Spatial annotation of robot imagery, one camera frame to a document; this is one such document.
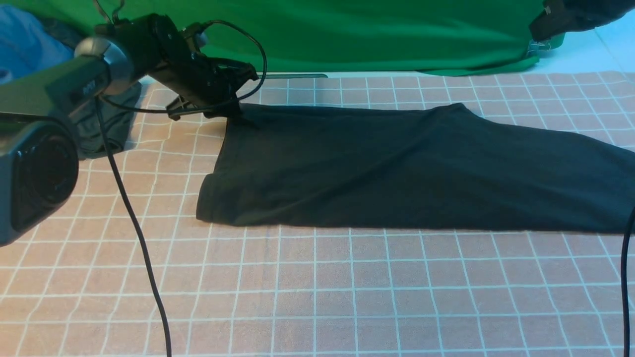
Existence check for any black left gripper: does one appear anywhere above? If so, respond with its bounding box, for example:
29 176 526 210
149 49 259 128

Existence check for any dark gray long-sleeve top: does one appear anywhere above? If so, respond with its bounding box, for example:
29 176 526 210
196 103 635 234

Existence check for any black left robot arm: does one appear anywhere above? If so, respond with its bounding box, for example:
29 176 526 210
0 13 267 246

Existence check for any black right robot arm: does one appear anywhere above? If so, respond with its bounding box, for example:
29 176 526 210
529 0 635 42

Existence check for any green backdrop cloth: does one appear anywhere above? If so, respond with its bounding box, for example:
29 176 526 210
0 0 566 77

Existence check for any dark gray crumpled garment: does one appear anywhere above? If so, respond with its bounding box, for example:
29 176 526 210
39 17 142 160

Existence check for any blue garment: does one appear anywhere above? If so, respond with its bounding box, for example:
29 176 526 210
0 4 73 84

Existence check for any pink white-grid tablecloth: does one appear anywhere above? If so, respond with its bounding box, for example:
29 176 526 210
0 72 635 357

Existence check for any metal binder clip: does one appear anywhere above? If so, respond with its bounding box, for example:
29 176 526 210
526 41 552 57

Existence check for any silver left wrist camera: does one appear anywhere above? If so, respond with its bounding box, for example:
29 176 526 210
181 22 208 52

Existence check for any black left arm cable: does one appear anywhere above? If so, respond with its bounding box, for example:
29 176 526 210
93 20 268 357

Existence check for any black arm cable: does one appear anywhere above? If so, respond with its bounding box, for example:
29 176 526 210
621 208 635 357
93 20 268 357

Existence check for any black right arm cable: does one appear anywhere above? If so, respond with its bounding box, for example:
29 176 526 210
621 208 635 357

